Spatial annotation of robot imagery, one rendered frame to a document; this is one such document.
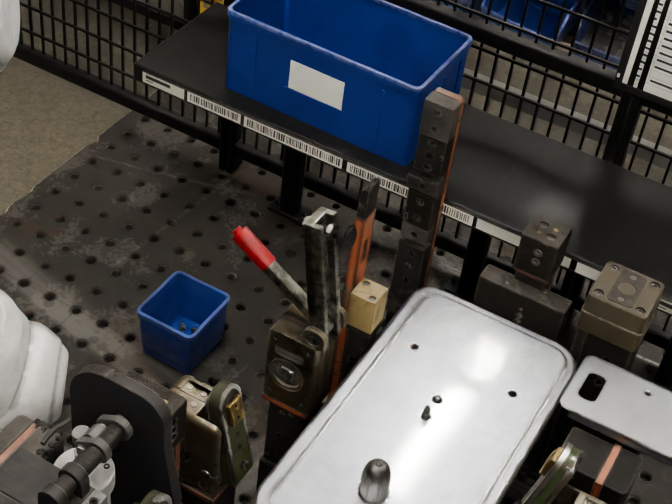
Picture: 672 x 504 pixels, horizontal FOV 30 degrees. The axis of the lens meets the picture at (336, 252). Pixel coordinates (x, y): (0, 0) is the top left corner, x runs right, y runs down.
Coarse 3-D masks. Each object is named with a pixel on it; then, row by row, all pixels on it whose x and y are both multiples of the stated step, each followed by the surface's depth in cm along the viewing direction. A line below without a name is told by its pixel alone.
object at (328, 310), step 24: (312, 216) 133; (336, 216) 134; (312, 240) 133; (336, 240) 136; (312, 264) 135; (336, 264) 138; (312, 288) 137; (336, 288) 140; (312, 312) 139; (336, 312) 142
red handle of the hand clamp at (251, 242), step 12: (240, 228) 140; (240, 240) 140; (252, 240) 140; (252, 252) 140; (264, 252) 140; (264, 264) 140; (276, 264) 141; (276, 276) 141; (288, 276) 141; (288, 288) 141; (300, 288) 142; (300, 300) 141
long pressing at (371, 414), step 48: (432, 288) 158; (384, 336) 150; (432, 336) 152; (480, 336) 153; (528, 336) 153; (384, 384) 145; (432, 384) 146; (480, 384) 147; (528, 384) 148; (336, 432) 139; (384, 432) 140; (432, 432) 141; (480, 432) 141; (528, 432) 143; (288, 480) 134; (336, 480) 134; (432, 480) 136; (480, 480) 136
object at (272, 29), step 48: (240, 0) 173; (288, 0) 185; (336, 0) 181; (384, 0) 177; (240, 48) 174; (288, 48) 170; (336, 48) 186; (384, 48) 181; (432, 48) 177; (288, 96) 174; (336, 96) 170; (384, 96) 166; (384, 144) 170
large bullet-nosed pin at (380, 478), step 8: (368, 464) 131; (376, 464) 130; (384, 464) 131; (368, 472) 131; (376, 472) 130; (384, 472) 130; (360, 480) 133; (368, 480) 131; (376, 480) 130; (384, 480) 131; (360, 488) 133; (368, 488) 131; (376, 488) 131; (384, 488) 131; (360, 496) 133; (368, 496) 132; (376, 496) 132; (384, 496) 133
